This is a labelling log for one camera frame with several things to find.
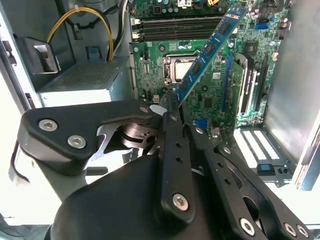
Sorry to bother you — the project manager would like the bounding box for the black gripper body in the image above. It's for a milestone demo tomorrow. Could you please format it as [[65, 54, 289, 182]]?
[[49, 122, 241, 240]]

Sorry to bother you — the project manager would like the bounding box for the blue RAM stick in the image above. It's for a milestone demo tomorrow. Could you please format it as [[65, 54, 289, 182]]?
[[174, 6, 246, 109]]

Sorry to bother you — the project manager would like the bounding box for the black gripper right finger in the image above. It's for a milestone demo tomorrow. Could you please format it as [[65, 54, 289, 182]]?
[[179, 102, 313, 240]]

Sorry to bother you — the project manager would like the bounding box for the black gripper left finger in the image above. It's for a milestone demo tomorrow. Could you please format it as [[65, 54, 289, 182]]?
[[18, 92, 198, 227]]

